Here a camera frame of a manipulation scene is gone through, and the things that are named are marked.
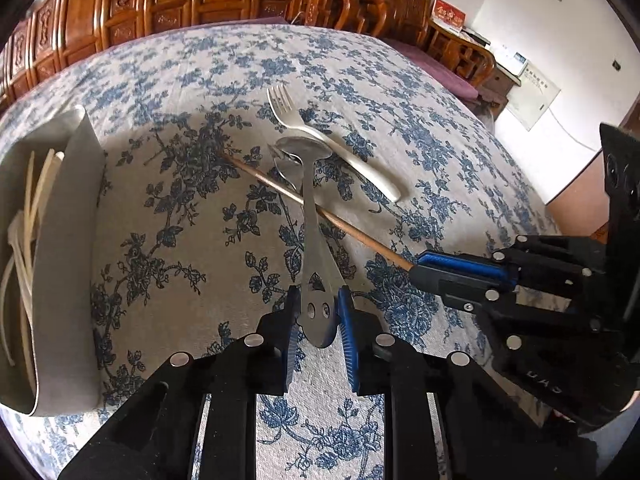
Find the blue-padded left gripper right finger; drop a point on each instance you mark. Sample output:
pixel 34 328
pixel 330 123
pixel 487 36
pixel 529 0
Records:
pixel 358 331

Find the red sign card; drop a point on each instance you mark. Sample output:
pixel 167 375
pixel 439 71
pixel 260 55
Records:
pixel 446 14

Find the pale wooden chopstick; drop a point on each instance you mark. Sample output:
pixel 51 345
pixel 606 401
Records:
pixel 40 196

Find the brown wooden chopstick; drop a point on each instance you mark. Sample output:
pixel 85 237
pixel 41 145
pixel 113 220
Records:
pixel 337 221

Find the blue floral tablecloth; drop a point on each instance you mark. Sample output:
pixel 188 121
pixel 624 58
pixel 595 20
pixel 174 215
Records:
pixel 191 252

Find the wooden side desk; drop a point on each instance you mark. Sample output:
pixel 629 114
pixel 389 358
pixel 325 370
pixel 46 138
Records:
pixel 473 63

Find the white wall poster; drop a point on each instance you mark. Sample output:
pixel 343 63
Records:
pixel 530 100

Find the purple under-tablecloth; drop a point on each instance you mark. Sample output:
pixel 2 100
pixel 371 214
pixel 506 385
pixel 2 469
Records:
pixel 430 70

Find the grey metal utensil tray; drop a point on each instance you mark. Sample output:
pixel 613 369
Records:
pixel 62 341

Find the wooden armchair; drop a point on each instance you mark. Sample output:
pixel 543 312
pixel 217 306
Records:
pixel 364 17

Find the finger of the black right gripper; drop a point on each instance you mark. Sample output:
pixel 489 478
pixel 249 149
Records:
pixel 456 290

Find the carved wooden chair row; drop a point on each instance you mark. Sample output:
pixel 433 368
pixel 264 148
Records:
pixel 55 34

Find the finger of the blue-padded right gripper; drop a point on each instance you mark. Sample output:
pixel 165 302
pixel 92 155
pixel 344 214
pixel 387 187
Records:
pixel 468 264

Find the silver metal fork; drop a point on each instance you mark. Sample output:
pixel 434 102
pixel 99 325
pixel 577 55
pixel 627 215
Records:
pixel 288 115

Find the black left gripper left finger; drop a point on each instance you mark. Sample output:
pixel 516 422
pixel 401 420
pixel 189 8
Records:
pixel 277 354

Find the steel spoon with cutout handle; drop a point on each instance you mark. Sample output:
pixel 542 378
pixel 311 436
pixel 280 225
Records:
pixel 318 294

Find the white box on desk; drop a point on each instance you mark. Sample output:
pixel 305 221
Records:
pixel 514 62

